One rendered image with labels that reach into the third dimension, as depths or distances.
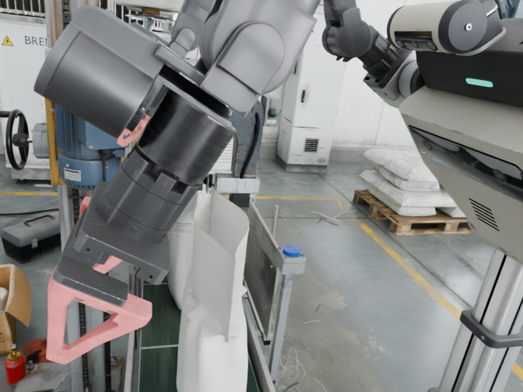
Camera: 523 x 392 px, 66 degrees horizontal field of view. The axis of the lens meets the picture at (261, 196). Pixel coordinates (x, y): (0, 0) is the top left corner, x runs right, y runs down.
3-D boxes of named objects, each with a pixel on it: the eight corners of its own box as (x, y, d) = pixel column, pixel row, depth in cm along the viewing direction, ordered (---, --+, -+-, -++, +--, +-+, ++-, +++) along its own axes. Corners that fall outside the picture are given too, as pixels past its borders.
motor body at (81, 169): (119, 194, 104) (117, 95, 95) (54, 193, 100) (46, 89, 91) (123, 174, 118) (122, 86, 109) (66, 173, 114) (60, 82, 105)
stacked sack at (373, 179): (433, 194, 411) (436, 181, 406) (377, 195, 390) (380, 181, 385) (407, 180, 449) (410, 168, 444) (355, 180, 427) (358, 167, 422)
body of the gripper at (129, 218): (65, 254, 26) (125, 159, 24) (89, 196, 35) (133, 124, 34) (156, 293, 28) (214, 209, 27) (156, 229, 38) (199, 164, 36)
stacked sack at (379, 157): (439, 173, 399) (443, 159, 394) (378, 170, 384) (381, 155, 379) (415, 160, 438) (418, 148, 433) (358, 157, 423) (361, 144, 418)
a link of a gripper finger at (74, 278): (-6, 369, 25) (67, 253, 24) (26, 301, 32) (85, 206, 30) (96, 399, 28) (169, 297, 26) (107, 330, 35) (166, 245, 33)
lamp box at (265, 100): (277, 127, 129) (281, 98, 125) (263, 126, 127) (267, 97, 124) (271, 122, 135) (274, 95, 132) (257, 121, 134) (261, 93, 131)
